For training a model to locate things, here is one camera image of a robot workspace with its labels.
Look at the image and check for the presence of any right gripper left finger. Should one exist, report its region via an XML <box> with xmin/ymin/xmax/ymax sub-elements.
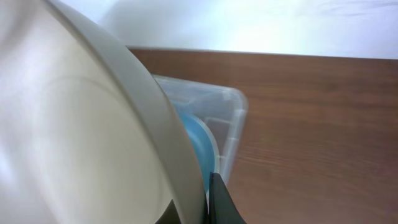
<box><xmin>155</xmin><ymin>200</ymin><xmax>181</xmax><ymax>224</ymax></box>

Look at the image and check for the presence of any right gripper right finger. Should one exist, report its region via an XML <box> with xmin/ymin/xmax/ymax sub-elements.
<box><xmin>208</xmin><ymin>172</ymin><xmax>246</xmax><ymax>224</ymax></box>

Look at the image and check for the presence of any blue plate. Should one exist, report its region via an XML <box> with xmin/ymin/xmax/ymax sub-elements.
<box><xmin>178</xmin><ymin>111</ymin><xmax>216</xmax><ymax>194</ymax></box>

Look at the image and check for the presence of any clear plastic storage bin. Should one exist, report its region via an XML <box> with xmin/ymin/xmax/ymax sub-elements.
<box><xmin>154</xmin><ymin>75</ymin><xmax>248</xmax><ymax>184</ymax></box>

